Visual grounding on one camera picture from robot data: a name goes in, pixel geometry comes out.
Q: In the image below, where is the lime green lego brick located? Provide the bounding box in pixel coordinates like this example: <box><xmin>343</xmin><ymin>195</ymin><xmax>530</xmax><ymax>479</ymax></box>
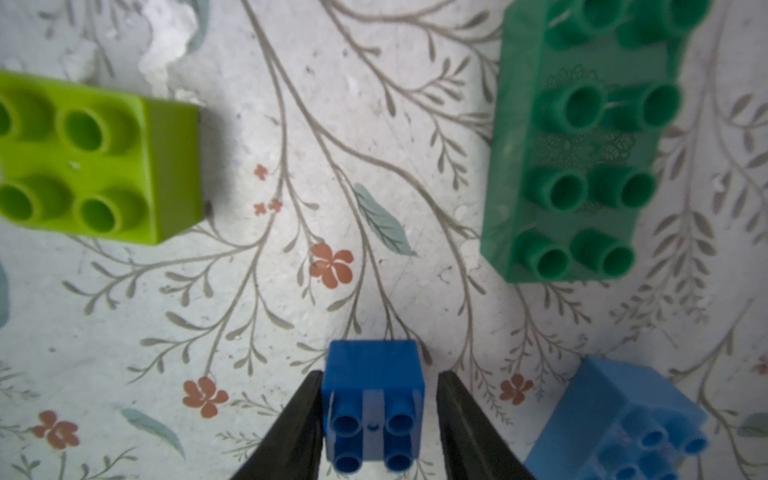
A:
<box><xmin>1</xmin><ymin>71</ymin><xmax>204</xmax><ymax>245</ymax></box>

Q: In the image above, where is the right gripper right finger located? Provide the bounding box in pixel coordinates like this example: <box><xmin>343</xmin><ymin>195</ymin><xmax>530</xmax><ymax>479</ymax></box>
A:
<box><xmin>436</xmin><ymin>371</ymin><xmax>534</xmax><ymax>480</ymax></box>

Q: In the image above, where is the green long lego brick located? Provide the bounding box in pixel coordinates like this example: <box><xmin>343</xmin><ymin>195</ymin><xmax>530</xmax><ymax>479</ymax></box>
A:
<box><xmin>480</xmin><ymin>1</ymin><xmax>711</xmax><ymax>283</ymax></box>

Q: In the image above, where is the light blue long lego brick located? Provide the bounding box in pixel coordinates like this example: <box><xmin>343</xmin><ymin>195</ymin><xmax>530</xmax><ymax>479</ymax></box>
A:
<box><xmin>525</xmin><ymin>357</ymin><xmax>709</xmax><ymax>479</ymax></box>

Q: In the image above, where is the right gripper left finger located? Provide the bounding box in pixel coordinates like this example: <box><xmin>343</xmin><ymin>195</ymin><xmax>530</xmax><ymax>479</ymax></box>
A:
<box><xmin>232</xmin><ymin>370</ymin><xmax>324</xmax><ymax>480</ymax></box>

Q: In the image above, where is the dark blue small lego brick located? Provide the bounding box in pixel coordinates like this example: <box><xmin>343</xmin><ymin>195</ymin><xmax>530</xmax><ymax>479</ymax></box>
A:
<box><xmin>321</xmin><ymin>340</ymin><xmax>425</xmax><ymax>474</ymax></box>

